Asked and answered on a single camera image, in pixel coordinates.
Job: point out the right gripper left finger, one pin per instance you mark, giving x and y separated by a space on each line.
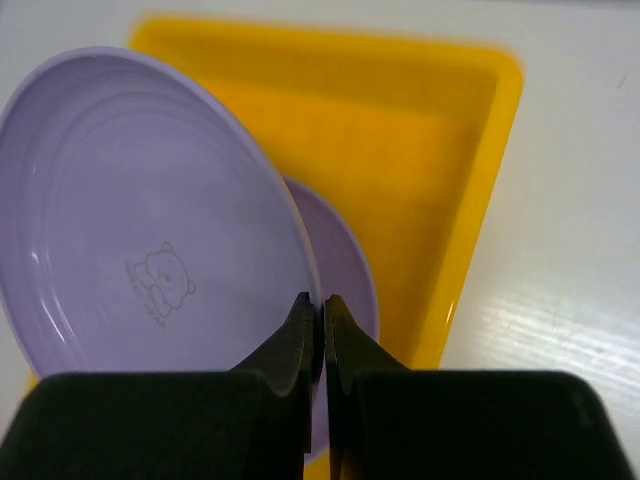
250 422

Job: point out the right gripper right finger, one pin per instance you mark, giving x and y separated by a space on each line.
387 421

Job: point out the purple plate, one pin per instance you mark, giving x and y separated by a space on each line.
143 230
342 264

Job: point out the yellow plastic bin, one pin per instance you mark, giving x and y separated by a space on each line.
403 138

